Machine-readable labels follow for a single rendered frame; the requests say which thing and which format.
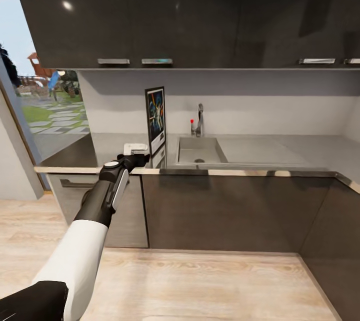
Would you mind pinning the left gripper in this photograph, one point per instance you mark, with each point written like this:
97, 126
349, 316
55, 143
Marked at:
137, 160

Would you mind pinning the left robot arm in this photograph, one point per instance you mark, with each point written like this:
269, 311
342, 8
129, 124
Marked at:
63, 289

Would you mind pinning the fixed window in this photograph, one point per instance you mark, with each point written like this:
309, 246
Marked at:
46, 103

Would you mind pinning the drop in sink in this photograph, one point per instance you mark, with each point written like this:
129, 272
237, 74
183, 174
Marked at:
197, 150

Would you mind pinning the cabinet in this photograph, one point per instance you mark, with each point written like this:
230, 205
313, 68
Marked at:
133, 34
297, 35

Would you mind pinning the dishwasher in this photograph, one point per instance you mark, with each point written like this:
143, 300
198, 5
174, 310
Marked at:
129, 225

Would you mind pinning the poster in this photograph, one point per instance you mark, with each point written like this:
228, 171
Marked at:
155, 109

